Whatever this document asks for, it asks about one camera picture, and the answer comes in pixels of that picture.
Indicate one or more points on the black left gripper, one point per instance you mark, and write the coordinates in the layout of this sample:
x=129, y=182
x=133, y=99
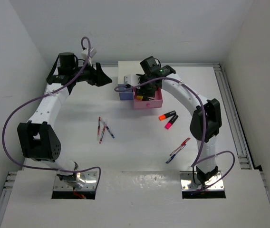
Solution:
x=96, y=76

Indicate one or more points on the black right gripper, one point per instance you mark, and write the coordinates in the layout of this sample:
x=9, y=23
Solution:
x=140, y=90

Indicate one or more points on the light blue drawer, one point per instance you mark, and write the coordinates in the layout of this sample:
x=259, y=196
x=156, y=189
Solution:
x=122, y=88

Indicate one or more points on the pink drawer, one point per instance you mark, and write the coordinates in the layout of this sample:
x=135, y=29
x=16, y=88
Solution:
x=154, y=102

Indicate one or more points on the orange highlighter marker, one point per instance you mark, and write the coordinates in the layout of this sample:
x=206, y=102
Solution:
x=167, y=115

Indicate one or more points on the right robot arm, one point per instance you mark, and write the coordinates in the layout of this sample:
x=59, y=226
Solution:
x=206, y=113

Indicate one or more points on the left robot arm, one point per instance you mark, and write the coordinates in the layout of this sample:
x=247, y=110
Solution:
x=37, y=137

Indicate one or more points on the white drawer cabinet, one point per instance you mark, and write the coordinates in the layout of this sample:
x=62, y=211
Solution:
x=128, y=68

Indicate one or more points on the red pen refill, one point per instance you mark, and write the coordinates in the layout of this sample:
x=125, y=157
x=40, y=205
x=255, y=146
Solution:
x=98, y=126

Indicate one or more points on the pink pen refill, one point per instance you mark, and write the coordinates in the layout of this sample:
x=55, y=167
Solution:
x=102, y=134

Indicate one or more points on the blue pen refill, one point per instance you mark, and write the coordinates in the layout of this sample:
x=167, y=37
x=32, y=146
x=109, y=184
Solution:
x=108, y=129

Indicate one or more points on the pink highlighter marker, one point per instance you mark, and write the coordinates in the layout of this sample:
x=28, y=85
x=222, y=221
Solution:
x=171, y=122

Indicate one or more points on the red gel pen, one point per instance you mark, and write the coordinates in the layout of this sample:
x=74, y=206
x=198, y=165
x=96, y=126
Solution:
x=180, y=146

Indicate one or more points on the blue gel pen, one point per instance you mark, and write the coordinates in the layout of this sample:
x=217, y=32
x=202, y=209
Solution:
x=173, y=154

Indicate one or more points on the white front shelf board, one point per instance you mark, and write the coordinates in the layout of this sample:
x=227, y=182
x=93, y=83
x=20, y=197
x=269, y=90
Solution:
x=137, y=200

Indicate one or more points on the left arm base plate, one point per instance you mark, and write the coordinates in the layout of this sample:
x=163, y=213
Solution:
x=83, y=181

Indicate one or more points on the aluminium frame rail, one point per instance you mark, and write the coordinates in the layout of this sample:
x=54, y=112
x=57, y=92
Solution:
x=242, y=150

